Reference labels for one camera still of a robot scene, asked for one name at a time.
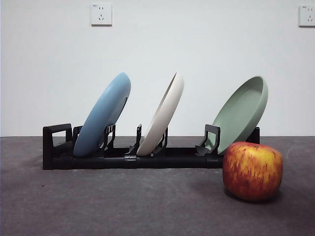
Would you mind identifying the black plate rack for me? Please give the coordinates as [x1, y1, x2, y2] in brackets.
[42, 123, 261, 171]

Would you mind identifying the cream white plate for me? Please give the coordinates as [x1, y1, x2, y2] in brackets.
[136, 71, 185, 157]

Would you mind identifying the red yellow apple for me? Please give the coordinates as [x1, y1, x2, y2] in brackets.
[222, 141, 284, 202]

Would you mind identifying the green plate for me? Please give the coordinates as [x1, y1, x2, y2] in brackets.
[211, 75, 269, 156]

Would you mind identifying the white wall socket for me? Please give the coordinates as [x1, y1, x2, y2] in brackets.
[298, 4, 315, 28]
[91, 2, 113, 27]

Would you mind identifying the blue plate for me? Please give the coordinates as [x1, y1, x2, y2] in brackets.
[73, 72, 132, 157]

